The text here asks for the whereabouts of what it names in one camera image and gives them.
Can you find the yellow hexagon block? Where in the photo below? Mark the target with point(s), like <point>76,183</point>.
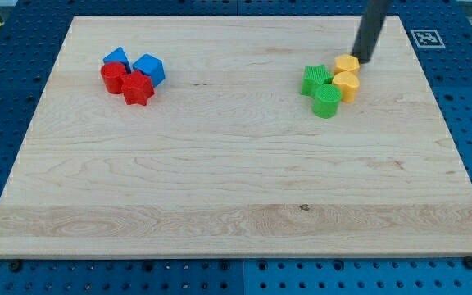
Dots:
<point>346,63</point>

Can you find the wooden board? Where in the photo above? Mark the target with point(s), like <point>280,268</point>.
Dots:
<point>227,158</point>

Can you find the green cylinder block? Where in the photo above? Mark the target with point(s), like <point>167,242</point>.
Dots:
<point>326,101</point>

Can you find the green star block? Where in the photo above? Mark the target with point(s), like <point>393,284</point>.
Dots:
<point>313,78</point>

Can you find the red star block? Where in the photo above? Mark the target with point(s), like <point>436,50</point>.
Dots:
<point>137,88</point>

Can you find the blue cube block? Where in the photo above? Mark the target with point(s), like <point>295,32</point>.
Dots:
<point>152,67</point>

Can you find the yellow heart block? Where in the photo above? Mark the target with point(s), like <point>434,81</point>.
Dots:
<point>348,83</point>

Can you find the red cylinder block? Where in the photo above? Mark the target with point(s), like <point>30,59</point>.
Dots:
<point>111,74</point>

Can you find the blue triangle block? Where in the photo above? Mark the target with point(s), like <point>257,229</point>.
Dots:
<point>118,55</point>

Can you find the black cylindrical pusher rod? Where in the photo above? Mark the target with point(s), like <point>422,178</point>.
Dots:
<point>369,29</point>

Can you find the white fiducial marker tag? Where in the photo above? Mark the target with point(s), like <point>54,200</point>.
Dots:
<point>427,38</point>

